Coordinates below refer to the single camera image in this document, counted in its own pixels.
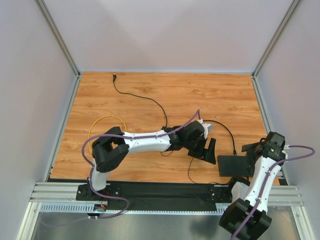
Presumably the yellow ethernet cable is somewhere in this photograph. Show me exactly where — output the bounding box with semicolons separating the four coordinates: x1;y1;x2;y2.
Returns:
87;115;128;157

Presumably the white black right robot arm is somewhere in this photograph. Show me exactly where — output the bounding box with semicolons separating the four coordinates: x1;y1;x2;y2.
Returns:
219;131;286;240

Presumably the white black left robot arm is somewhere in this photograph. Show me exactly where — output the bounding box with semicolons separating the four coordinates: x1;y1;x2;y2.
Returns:
89;119;216;192

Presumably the black base mat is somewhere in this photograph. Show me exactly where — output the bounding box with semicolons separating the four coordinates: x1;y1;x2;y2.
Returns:
47;177;236;212

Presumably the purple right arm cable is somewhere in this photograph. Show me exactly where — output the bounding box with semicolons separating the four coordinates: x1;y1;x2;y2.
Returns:
229;144;316;240

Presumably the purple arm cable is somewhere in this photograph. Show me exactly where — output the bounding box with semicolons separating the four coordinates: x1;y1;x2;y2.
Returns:
39;108;204;228
229;144;316;240

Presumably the black network switch box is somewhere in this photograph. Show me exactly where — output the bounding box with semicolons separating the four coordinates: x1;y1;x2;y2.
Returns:
217;155;252;177

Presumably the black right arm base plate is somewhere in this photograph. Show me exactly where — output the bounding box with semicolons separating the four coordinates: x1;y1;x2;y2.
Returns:
208;184;232;203

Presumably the thin black power cable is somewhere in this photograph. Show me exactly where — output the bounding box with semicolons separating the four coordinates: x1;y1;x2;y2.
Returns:
111;73;231;186

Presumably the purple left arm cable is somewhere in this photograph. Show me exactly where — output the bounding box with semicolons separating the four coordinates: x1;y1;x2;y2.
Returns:
39;108;204;228

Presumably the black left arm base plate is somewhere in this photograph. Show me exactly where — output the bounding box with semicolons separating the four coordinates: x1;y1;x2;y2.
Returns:
75;183;122;201

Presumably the right aluminium frame post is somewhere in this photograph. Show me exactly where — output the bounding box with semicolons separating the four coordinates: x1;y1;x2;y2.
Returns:
251;0;302;79

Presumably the aluminium frame post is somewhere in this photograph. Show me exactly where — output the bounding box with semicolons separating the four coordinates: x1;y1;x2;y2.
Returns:
34;0;82;77
251;0;302;79

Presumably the aluminium frame rail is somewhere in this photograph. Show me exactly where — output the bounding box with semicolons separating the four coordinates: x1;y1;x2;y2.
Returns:
30;181;304;206

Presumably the grey slotted cable duct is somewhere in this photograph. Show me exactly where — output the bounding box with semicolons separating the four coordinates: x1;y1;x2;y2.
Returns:
39;201;226;215

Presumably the left aluminium frame post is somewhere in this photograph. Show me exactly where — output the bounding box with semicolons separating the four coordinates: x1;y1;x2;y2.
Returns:
34;0;82;77

